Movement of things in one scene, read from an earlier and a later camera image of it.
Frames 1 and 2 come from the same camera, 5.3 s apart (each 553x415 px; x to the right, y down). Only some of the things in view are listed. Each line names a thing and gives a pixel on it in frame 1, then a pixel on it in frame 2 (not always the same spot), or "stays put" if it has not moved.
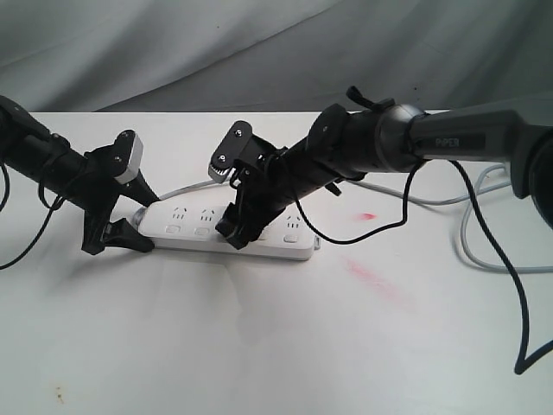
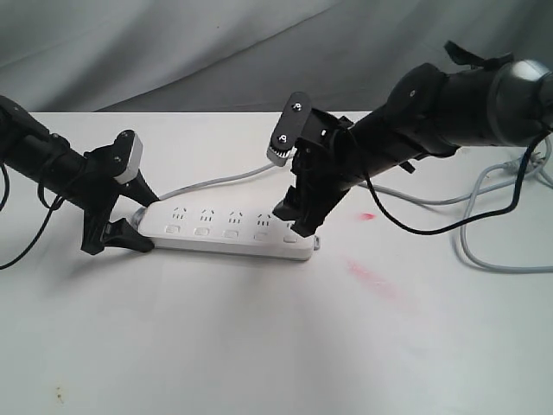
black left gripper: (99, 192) stays put
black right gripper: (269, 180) -> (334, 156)
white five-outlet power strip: (192, 227) stays put
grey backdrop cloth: (274, 55) stays put
